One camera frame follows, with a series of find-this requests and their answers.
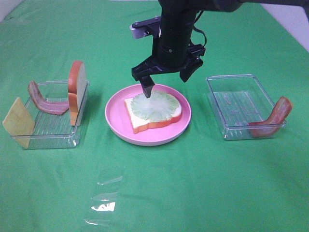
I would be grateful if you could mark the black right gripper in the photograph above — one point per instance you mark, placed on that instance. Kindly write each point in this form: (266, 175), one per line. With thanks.
(172, 52)

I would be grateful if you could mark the green tablecloth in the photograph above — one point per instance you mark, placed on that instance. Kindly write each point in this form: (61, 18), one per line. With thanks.
(197, 183)

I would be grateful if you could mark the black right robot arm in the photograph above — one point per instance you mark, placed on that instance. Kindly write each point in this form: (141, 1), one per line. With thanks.
(197, 7)

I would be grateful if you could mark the pink round plate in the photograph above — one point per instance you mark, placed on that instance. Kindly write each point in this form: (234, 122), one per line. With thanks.
(119, 122)

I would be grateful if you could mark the yellow cheese slice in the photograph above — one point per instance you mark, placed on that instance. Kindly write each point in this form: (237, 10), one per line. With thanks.
(18, 121)

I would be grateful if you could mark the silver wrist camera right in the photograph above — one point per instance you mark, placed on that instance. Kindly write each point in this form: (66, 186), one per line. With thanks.
(146, 28)

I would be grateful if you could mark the clear plastic tray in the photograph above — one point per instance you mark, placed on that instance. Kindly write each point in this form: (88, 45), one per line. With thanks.
(55, 131)
(241, 106)

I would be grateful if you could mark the clear plastic film sheet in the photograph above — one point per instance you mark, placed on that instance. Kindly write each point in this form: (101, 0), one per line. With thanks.
(103, 200)

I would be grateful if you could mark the left clear plastic tray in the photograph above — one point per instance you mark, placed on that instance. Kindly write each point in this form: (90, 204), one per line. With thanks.
(55, 131)

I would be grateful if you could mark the toast bread slice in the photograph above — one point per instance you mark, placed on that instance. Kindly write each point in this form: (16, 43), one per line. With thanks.
(76, 88)
(139, 125)

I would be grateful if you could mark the right clear plastic tray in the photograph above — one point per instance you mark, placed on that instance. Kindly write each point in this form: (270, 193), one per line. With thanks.
(241, 106)

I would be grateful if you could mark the bacon strip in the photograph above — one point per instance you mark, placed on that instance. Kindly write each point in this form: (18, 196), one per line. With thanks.
(50, 107)
(272, 119)

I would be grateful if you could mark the green lettuce leaf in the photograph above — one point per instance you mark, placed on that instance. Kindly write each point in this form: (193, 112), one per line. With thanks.
(160, 106)

